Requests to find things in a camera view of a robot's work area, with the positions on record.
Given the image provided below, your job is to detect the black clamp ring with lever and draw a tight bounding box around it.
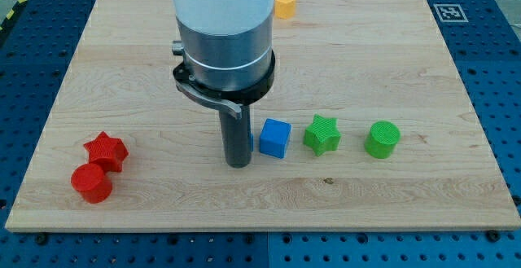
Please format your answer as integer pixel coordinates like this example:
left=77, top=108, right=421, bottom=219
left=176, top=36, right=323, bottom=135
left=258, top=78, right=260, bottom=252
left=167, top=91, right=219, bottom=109
left=173, top=51, right=276, bottom=120

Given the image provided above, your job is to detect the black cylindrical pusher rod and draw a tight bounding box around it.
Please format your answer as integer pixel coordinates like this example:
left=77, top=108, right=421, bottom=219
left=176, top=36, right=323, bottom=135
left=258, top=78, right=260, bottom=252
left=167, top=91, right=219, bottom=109
left=219, top=106, right=252, bottom=168

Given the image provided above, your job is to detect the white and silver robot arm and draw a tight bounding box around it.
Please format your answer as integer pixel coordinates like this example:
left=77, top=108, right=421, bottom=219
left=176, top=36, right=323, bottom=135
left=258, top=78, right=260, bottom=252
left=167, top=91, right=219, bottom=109
left=172, top=0, right=276, bottom=168

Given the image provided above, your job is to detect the green star block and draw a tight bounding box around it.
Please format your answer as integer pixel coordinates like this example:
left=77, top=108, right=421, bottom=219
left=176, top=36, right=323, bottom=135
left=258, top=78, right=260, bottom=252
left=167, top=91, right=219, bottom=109
left=304, top=114, right=342, bottom=156

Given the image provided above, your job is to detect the red star block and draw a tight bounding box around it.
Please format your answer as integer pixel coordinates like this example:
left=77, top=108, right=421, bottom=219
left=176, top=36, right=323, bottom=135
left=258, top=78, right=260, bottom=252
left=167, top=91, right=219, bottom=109
left=84, top=131, right=129, bottom=173

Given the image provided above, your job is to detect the blue cube block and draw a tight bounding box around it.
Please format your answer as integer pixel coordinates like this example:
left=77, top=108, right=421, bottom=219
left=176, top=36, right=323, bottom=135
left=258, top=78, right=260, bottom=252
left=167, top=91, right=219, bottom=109
left=260, top=118, right=291, bottom=159

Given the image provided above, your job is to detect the yellow hexagon block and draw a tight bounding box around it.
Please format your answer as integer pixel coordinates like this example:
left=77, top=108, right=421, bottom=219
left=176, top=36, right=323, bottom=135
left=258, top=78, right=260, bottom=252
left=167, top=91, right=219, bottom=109
left=274, top=0, right=296, bottom=20

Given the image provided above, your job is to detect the wooden board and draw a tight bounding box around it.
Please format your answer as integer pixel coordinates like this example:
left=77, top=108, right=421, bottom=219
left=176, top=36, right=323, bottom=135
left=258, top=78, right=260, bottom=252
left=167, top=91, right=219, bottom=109
left=6, top=0, right=520, bottom=233

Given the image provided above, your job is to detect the green cylinder block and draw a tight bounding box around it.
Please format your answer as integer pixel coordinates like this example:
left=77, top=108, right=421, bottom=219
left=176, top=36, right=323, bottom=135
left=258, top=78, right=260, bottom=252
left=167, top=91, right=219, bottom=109
left=364, top=121, right=401, bottom=159

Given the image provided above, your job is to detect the red cylinder block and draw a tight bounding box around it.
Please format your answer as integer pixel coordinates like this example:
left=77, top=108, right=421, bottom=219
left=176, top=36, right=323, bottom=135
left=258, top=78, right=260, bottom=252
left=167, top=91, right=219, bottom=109
left=70, top=163, right=112, bottom=204

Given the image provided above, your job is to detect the fiducial marker tag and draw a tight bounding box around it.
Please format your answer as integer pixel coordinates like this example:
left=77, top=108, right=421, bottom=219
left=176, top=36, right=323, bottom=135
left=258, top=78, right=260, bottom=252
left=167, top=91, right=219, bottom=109
left=434, top=3, right=468, bottom=23

